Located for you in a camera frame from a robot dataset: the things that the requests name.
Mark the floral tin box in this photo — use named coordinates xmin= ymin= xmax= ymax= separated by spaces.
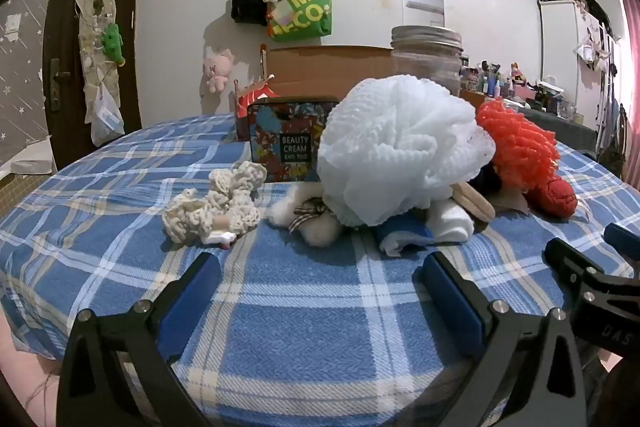
xmin=247 ymin=97 xmax=341 ymax=184

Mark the pink plush toy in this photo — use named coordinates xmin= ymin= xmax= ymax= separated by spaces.
xmin=202 ymin=48 xmax=235 ymax=95

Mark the large glass jar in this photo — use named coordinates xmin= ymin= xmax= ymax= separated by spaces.
xmin=391 ymin=26 xmax=463 ymax=98

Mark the cardboard box with red lining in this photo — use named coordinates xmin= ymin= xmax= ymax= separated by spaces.
xmin=234 ymin=46 xmax=396 ymax=142

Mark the white wardrobe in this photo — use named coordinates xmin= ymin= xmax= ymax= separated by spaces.
xmin=537 ymin=0 xmax=618 ymax=128

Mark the group of cosmetic bottles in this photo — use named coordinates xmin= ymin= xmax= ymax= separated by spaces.
xmin=460 ymin=59 xmax=586 ymax=122

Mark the white plastic bag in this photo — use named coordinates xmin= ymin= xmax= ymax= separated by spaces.
xmin=317 ymin=75 xmax=497 ymax=228

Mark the red knitted ball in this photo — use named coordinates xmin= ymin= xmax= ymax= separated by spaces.
xmin=532 ymin=177 xmax=578 ymax=220

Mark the white fluffy plush toy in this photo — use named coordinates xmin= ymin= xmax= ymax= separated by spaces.
xmin=265 ymin=184 xmax=346 ymax=248

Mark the clear plastic bag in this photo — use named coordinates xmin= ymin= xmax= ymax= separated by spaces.
xmin=90 ymin=84 xmax=126 ymax=146

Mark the beige door hanging organizer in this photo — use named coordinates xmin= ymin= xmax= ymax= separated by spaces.
xmin=75 ymin=0 xmax=121 ymax=122

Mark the red mesh bath pouf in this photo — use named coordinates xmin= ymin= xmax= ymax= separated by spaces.
xmin=475 ymin=98 xmax=560 ymax=195

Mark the white sheet by wall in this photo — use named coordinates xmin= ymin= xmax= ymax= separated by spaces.
xmin=9 ymin=134 xmax=56 ymax=175

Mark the door handle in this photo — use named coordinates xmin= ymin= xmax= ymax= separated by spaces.
xmin=48 ymin=59 xmax=71 ymax=112

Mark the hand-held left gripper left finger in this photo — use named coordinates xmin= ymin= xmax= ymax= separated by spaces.
xmin=56 ymin=251 xmax=223 ymax=427

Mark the green plush toy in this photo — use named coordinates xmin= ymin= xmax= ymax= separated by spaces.
xmin=102 ymin=23 xmax=127 ymax=68

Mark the dark brown door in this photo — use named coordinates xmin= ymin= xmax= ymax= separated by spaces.
xmin=44 ymin=0 xmax=153 ymax=158

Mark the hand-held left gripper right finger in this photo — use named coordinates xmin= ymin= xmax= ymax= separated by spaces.
xmin=419 ymin=251 xmax=587 ymax=427

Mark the desk with dark green cloth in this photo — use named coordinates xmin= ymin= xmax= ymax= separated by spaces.
xmin=460 ymin=89 xmax=601 ymax=148

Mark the pink curtain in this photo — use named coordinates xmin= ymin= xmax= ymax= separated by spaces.
xmin=615 ymin=0 xmax=640 ymax=108

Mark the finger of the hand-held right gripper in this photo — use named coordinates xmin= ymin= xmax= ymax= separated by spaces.
xmin=603 ymin=223 xmax=640 ymax=260
xmin=545 ymin=238 xmax=607 ymax=293

